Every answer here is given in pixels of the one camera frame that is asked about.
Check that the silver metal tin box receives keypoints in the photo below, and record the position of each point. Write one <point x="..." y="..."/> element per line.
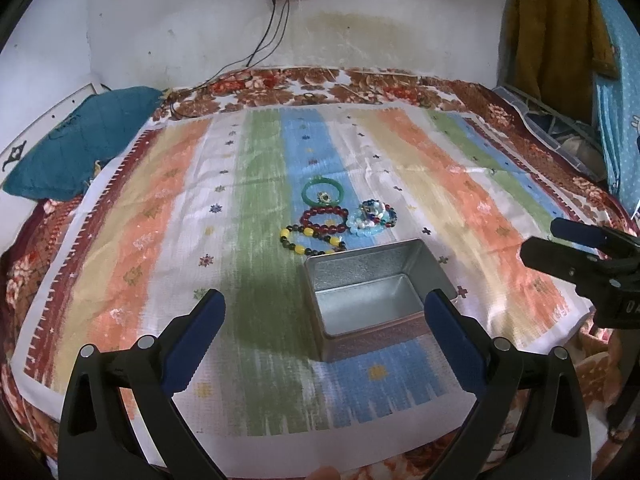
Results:
<point x="368" y="299"/>

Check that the teal pillow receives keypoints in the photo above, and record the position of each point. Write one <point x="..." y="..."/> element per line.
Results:
<point x="61" y="165"/>

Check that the mustard brown hanging garment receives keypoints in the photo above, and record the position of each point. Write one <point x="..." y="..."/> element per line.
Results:
<point x="557" y="48"/>

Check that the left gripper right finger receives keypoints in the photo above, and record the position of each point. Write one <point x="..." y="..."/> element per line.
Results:
<point x="551" y="440"/>

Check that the blue dotted hanging cloth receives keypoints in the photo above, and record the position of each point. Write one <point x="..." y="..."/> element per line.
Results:
<point x="618" y="108"/>

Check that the green jade bangle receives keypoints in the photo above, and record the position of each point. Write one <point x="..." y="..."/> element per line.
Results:
<point x="322" y="191"/>

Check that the striped colourful woven mat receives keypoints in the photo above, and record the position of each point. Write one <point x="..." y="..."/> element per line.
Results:
<point x="200" y="204"/>

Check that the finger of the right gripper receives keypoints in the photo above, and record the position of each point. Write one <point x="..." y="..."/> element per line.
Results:
<point x="563" y="262"/>
<point x="606" y="240"/>

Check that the white decorated board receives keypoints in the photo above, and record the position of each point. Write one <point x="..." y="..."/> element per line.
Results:
<point x="15" y="150"/>

